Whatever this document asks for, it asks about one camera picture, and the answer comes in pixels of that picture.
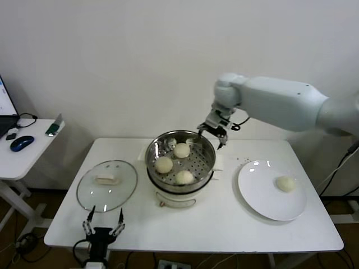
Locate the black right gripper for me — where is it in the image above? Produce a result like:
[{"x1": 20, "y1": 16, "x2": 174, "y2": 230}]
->
[{"x1": 196, "y1": 122, "x2": 233, "y2": 150}]

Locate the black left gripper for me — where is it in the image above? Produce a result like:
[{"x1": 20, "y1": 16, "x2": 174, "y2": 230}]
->
[{"x1": 82, "y1": 206, "x2": 125, "y2": 263}]

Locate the white steamed baozi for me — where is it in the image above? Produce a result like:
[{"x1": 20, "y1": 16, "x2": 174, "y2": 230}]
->
[
  {"x1": 154, "y1": 156, "x2": 174, "y2": 174},
  {"x1": 175, "y1": 170, "x2": 195, "y2": 186},
  {"x1": 173, "y1": 142, "x2": 191, "y2": 159},
  {"x1": 275, "y1": 175, "x2": 297, "y2": 193}
]

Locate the round glass pot lid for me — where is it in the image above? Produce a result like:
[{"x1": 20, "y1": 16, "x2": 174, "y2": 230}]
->
[{"x1": 76, "y1": 159, "x2": 139, "y2": 213}]

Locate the perforated steel steamer basket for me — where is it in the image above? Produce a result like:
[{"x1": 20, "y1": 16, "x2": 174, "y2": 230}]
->
[{"x1": 136, "y1": 129, "x2": 225, "y2": 194}]

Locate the white electric cooking pot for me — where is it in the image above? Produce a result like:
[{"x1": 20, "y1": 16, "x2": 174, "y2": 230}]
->
[{"x1": 137, "y1": 151, "x2": 225, "y2": 210}]

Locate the round white plate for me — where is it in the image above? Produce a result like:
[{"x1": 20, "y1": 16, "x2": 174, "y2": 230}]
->
[{"x1": 237, "y1": 159, "x2": 307, "y2": 222}]

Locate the white floor power strip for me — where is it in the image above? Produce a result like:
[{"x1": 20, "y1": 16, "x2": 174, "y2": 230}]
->
[{"x1": 158, "y1": 259, "x2": 191, "y2": 269}]

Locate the white side table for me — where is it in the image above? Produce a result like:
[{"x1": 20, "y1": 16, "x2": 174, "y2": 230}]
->
[{"x1": 0, "y1": 119, "x2": 66, "y2": 236}]

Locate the green circuit card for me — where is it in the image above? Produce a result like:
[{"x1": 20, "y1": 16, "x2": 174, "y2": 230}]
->
[{"x1": 45, "y1": 113, "x2": 63, "y2": 138}]

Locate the blue computer mouse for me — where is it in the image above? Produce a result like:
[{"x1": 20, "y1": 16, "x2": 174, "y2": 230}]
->
[{"x1": 10, "y1": 135, "x2": 35, "y2": 153}]

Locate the black laptop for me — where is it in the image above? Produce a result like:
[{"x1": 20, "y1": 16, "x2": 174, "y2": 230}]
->
[{"x1": 0, "y1": 75, "x2": 20, "y2": 141}]

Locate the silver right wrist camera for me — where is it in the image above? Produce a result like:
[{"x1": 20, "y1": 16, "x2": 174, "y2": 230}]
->
[{"x1": 206, "y1": 110, "x2": 225, "y2": 126}]

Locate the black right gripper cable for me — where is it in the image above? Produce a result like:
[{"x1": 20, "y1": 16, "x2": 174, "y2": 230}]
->
[{"x1": 229, "y1": 114, "x2": 252, "y2": 131}]

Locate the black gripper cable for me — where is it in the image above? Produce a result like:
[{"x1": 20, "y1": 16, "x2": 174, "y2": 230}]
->
[
  {"x1": 73, "y1": 239, "x2": 92, "y2": 267},
  {"x1": 229, "y1": 114, "x2": 252, "y2": 131}
]

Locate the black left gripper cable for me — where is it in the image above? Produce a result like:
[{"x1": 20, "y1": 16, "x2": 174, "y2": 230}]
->
[{"x1": 73, "y1": 239, "x2": 92, "y2": 267}]

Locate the floor cable bundle with adapter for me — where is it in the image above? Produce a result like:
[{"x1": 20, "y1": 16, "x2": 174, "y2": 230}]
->
[{"x1": 11, "y1": 232, "x2": 40, "y2": 264}]

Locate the black laptop cable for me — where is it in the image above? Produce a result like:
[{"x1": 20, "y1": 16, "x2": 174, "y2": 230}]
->
[{"x1": 15, "y1": 113, "x2": 38, "y2": 130}]

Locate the white floor stand frame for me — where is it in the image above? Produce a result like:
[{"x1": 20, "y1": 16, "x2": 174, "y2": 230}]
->
[{"x1": 330, "y1": 200, "x2": 359, "y2": 225}]

